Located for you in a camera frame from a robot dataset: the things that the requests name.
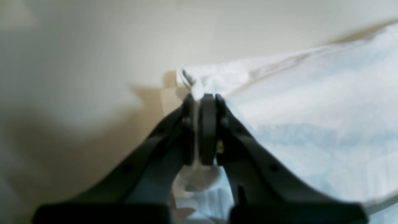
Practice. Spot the white T-shirt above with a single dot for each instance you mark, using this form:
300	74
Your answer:
329	114

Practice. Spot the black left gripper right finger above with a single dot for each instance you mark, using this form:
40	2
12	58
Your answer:
264	190

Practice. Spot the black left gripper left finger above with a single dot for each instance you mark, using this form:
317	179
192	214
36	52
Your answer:
138	189

